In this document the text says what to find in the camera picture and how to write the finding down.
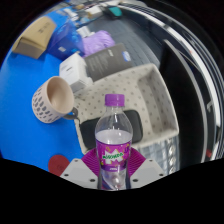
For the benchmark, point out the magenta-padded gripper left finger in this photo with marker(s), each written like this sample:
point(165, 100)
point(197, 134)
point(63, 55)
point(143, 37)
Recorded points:
point(78, 171)

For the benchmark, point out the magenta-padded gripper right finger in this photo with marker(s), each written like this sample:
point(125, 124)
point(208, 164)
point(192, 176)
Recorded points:
point(148, 171)

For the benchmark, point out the purple-labelled clear drink bottle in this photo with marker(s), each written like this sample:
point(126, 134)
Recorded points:
point(113, 136)

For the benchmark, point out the grey small-parts drawer cabinet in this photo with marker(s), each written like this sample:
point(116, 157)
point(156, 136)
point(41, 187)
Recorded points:
point(160, 153)

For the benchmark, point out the beige patterned mug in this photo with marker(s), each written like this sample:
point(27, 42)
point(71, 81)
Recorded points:
point(50, 100)

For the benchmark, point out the beige dotted storage tray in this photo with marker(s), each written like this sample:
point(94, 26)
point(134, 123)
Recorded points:
point(126, 90)

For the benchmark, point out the white carton box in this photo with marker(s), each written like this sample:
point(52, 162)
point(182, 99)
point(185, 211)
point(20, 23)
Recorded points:
point(75, 71)

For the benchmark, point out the dark grey flat box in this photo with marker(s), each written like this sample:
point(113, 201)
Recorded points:
point(106, 61)

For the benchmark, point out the purple plastic bag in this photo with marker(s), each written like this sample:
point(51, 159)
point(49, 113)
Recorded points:
point(98, 43)

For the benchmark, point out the brown cardboard box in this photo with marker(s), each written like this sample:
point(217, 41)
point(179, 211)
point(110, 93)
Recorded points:
point(35, 36)

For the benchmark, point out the teal small object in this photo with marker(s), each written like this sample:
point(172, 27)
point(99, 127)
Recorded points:
point(115, 11)

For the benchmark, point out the dark wall shelf unit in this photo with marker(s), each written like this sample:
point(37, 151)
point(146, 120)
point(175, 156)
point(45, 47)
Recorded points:
point(186, 83)

